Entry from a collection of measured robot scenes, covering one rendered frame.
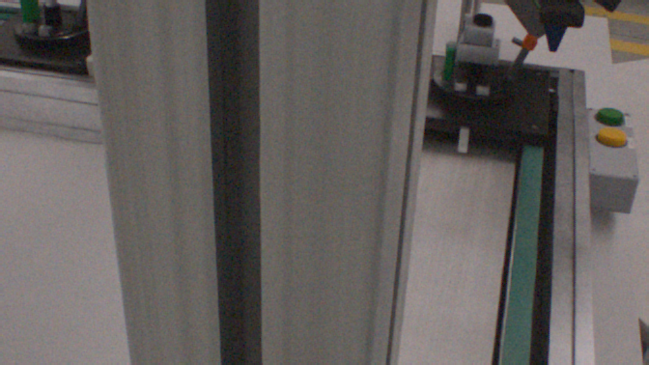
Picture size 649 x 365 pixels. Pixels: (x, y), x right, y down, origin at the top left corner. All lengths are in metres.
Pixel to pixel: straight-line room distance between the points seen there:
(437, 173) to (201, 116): 1.08
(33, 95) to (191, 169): 1.28
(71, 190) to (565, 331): 0.75
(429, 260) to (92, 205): 0.51
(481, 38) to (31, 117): 0.74
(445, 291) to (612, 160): 0.37
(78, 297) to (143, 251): 0.91
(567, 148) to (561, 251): 0.26
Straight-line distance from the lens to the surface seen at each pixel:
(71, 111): 1.42
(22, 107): 1.47
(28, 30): 1.53
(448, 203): 1.17
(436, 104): 1.31
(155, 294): 0.19
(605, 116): 1.35
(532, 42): 1.32
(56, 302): 1.09
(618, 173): 1.22
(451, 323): 0.96
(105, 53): 0.16
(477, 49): 1.32
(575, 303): 0.96
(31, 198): 1.30
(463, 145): 1.26
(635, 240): 1.27
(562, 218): 1.09
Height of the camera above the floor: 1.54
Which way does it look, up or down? 32 degrees down
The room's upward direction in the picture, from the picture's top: 2 degrees clockwise
